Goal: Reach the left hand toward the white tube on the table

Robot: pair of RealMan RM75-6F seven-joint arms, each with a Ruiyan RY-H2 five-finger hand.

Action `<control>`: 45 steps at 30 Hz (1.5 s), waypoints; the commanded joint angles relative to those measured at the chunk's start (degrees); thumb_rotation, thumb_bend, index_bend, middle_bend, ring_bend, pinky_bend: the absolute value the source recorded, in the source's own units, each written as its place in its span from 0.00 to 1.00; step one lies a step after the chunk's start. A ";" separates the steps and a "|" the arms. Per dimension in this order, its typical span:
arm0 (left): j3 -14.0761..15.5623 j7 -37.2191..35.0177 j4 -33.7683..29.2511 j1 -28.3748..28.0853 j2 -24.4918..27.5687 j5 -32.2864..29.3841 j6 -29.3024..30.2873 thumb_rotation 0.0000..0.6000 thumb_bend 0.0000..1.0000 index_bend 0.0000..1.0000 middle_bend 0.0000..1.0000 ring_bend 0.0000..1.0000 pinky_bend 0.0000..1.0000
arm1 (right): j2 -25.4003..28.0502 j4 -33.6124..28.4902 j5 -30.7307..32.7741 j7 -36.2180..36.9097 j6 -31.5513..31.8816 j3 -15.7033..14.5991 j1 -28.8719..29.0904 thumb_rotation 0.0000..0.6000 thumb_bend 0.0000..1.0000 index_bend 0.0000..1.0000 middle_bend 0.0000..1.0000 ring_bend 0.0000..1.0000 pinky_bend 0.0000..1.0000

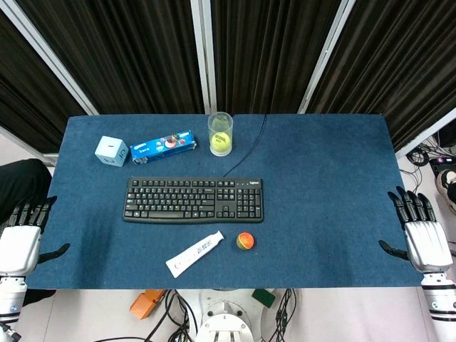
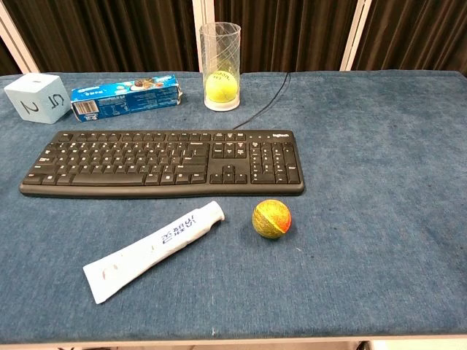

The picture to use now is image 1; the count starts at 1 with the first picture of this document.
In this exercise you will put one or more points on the blue cookie box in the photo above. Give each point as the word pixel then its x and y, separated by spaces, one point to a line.
pixel 162 146

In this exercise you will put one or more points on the yellow tennis ball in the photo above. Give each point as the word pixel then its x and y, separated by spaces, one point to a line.
pixel 220 141

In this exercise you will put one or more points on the white sneaker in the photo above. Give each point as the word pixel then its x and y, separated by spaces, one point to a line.
pixel 447 185

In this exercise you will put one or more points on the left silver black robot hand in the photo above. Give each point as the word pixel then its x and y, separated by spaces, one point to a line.
pixel 19 242

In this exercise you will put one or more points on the black curtain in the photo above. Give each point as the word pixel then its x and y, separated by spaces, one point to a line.
pixel 142 53

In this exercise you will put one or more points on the orange box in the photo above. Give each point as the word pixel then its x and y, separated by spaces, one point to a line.
pixel 146 304

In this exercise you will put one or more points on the black computer keyboard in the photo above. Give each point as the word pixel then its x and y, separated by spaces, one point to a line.
pixel 194 200

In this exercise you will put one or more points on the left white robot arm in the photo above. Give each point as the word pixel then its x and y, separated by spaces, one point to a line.
pixel 10 301

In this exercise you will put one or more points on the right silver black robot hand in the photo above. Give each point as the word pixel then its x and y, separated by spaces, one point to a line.
pixel 426 243

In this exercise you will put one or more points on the blue table cloth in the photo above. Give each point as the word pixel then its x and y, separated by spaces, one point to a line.
pixel 320 199

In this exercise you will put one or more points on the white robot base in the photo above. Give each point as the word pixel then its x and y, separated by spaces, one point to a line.
pixel 225 320

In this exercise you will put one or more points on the black clothed person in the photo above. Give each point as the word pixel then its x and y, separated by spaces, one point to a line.
pixel 19 185

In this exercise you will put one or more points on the clear plastic cup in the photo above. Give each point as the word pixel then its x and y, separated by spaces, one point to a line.
pixel 220 121

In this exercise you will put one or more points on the green sponge block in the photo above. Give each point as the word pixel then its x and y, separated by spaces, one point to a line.
pixel 264 297

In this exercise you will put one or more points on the orange green small ball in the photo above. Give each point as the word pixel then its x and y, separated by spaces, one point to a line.
pixel 245 241

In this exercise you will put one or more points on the light blue cube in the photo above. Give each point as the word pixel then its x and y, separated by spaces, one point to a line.
pixel 111 151

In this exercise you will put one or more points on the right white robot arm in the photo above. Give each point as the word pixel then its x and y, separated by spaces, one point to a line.
pixel 440 297

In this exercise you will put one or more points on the white frame post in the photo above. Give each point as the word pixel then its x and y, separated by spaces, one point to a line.
pixel 324 57
pixel 203 57
pixel 50 57

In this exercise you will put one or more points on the white toothpaste tube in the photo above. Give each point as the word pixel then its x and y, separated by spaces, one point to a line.
pixel 195 253

